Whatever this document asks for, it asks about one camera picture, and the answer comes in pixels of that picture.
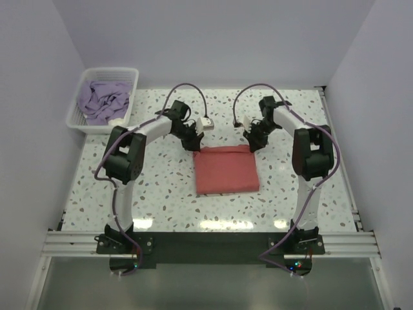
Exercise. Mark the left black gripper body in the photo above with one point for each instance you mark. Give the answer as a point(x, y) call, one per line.
point(188, 135)

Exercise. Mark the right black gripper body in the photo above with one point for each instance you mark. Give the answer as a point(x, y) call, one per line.
point(259, 133)

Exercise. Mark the salmon red t-shirt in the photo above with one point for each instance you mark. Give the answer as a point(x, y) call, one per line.
point(225, 169)

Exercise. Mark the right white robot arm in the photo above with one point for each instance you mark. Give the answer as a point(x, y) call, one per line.
point(312, 161)

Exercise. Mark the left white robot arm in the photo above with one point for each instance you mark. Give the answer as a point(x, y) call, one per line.
point(123, 162)

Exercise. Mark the purple t-shirt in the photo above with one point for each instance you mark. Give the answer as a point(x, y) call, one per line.
point(103, 102)

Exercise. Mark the white plastic laundry basket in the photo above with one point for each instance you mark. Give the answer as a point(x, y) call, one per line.
point(75, 118)

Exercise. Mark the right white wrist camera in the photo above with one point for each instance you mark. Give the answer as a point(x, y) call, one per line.
point(245, 124)

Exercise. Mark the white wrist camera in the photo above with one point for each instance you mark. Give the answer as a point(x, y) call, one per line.
point(204, 124)
point(245, 124)

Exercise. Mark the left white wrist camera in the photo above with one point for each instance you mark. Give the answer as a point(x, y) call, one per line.
point(204, 124)

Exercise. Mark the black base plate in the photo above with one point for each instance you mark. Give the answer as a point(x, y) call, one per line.
point(226, 248)

